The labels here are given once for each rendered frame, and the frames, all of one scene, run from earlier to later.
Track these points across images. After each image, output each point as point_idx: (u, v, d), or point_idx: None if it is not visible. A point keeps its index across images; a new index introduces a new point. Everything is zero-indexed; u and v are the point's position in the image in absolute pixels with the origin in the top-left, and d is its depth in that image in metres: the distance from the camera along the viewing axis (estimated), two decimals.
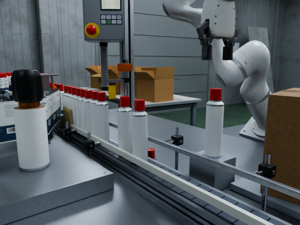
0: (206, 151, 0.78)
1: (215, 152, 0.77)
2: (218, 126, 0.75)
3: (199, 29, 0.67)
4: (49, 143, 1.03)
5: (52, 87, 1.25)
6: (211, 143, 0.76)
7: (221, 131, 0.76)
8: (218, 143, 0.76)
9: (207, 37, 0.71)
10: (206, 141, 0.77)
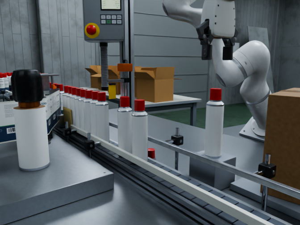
0: (206, 151, 0.78)
1: (215, 152, 0.77)
2: (218, 126, 0.75)
3: (199, 29, 0.67)
4: (49, 143, 1.03)
5: (52, 87, 1.25)
6: (211, 143, 0.76)
7: (221, 131, 0.76)
8: (218, 143, 0.76)
9: (207, 37, 0.71)
10: (206, 141, 0.77)
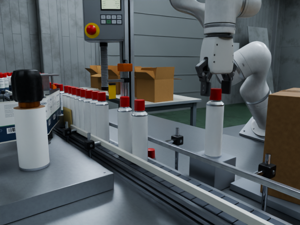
0: (206, 151, 0.78)
1: (215, 152, 0.77)
2: (218, 126, 0.75)
3: (198, 68, 0.69)
4: (49, 143, 1.03)
5: (52, 87, 1.25)
6: (211, 143, 0.76)
7: (221, 131, 0.76)
8: (218, 143, 0.76)
9: (206, 73, 0.72)
10: (206, 141, 0.77)
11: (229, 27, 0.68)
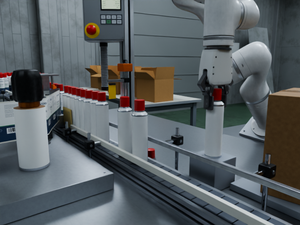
0: (206, 151, 0.78)
1: (215, 152, 0.77)
2: (218, 126, 0.75)
3: (200, 85, 0.71)
4: (49, 143, 1.03)
5: (52, 87, 1.25)
6: (211, 143, 0.76)
7: (221, 131, 0.76)
8: (218, 143, 0.76)
9: (208, 86, 0.74)
10: (206, 141, 0.77)
11: (227, 39, 0.69)
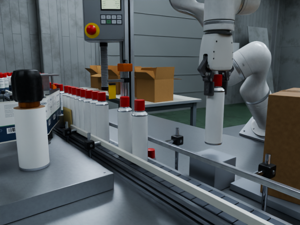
0: (207, 138, 0.77)
1: (215, 139, 0.75)
2: (218, 112, 0.74)
3: (200, 70, 0.70)
4: (49, 143, 1.03)
5: (52, 87, 1.25)
6: (211, 131, 0.75)
7: (221, 117, 0.75)
8: (219, 130, 0.75)
9: (208, 72, 0.73)
10: (206, 128, 0.76)
11: (228, 24, 0.68)
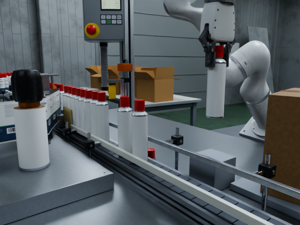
0: (208, 111, 0.75)
1: (217, 113, 0.74)
2: (220, 85, 0.73)
3: (201, 39, 0.68)
4: (49, 143, 1.03)
5: (52, 87, 1.25)
6: (213, 103, 0.74)
7: (223, 89, 0.73)
8: (220, 102, 0.74)
9: (210, 43, 0.72)
10: (208, 101, 0.75)
11: None
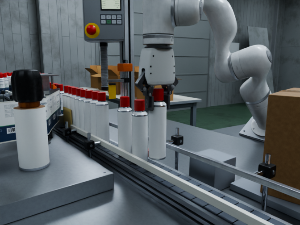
0: (149, 152, 0.75)
1: (157, 154, 0.74)
2: (159, 127, 0.73)
3: (137, 85, 0.68)
4: (49, 143, 1.03)
5: (52, 87, 1.25)
6: (153, 145, 0.74)
7: (163, 132, 0.74)
8: (160, 144, 0.74)
9: (148, 86, 0.72)
10: (149, 143, 0.75)
11: (164, 38, 0.67)
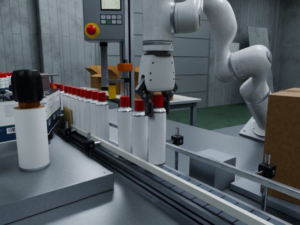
0: (149, 158, 0.76)
1: (157, 160, 0.75)
2: (159, 133, 0.73)
3: (137, 92, 0.69)
4: (49, 143, 1.03)
5: (52, 87, 1.25)
6: (152, 151, 0.74)
7: (162, 138, 0.74)
8: (160, 150, 0.74)
9: (148, 93, 0.72)
10: (148, 148, 0.76)
11: (164, 45, 0.67)
